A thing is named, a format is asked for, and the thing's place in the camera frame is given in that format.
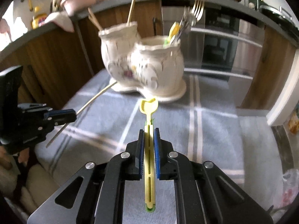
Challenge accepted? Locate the wooden chopstick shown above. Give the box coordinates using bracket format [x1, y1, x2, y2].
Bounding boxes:
[126, 0, 135, 26]
[46, 81, 118, 148]
[88, 7, 103, 31]

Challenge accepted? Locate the yellow plastic utensil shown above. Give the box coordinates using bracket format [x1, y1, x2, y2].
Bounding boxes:
[164, 22, 180, 45]
[139, 98, 159, 213]

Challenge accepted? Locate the gold fork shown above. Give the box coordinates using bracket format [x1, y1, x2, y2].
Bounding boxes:
[179, 0, 204, 37]

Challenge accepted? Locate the silver spork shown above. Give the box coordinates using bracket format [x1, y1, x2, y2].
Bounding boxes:
[169, 8, 197, 44]

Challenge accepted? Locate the person's hand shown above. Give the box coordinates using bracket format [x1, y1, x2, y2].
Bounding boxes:
[0, 146, 29, 170]

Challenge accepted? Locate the grey plaid cloth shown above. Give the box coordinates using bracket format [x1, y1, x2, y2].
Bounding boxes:
[34, 68, 284, 224]

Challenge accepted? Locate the white plastic bag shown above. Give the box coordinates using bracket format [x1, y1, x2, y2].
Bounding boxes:
[273, 168, 298, 209]

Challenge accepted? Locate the pink white towel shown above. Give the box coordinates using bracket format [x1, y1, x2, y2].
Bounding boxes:
[45, 12, 75, 32]

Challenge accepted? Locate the yellow oil bottle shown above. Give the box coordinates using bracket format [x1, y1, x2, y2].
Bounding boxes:
[31, 13, 48, 29]

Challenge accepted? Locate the white ceramic double utensil holder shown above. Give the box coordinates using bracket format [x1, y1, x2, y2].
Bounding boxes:
[98, 22, 187, 103]

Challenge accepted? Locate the stainless steel oven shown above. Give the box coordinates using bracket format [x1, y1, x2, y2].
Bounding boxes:
[161, 0, 266, 103]

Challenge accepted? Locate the black electric griddle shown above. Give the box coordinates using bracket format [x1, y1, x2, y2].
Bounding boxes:
[258, 5, 298, 39]

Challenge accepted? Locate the green kettle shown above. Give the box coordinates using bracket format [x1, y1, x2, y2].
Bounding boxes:
[248, 0, 265, 11]

